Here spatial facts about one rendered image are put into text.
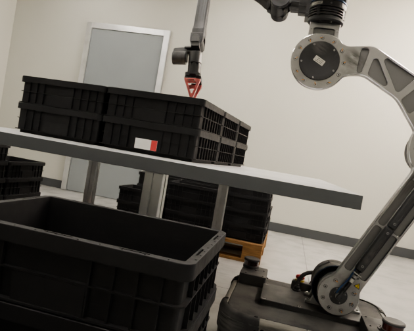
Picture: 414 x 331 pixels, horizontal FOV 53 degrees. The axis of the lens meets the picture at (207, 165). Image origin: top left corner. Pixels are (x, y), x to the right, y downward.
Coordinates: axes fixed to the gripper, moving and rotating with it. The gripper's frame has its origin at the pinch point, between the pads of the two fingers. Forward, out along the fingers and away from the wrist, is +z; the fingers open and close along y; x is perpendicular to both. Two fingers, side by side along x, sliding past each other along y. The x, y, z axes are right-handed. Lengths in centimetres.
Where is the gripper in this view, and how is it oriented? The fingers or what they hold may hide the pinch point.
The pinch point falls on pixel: (192, 96)
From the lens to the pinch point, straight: 180.0
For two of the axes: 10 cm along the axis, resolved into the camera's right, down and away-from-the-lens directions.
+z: -0.8, 9.9, -1.2
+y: -0.5, -1.3, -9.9
